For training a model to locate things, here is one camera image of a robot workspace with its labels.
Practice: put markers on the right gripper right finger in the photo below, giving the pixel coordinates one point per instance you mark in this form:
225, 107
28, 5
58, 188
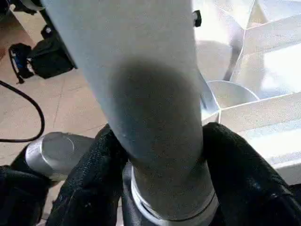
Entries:
247, 183

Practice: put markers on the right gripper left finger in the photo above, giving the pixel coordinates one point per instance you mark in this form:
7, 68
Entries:
94, 183

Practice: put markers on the white plastic table leg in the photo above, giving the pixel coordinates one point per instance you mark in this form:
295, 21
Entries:
145, 94

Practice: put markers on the white plastic table top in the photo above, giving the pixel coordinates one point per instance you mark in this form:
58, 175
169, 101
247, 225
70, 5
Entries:
258, 70

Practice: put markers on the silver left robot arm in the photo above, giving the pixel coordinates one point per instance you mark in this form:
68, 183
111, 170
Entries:
51, 153

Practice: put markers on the black bag on floor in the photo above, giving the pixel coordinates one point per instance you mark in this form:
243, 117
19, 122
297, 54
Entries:
47, 61

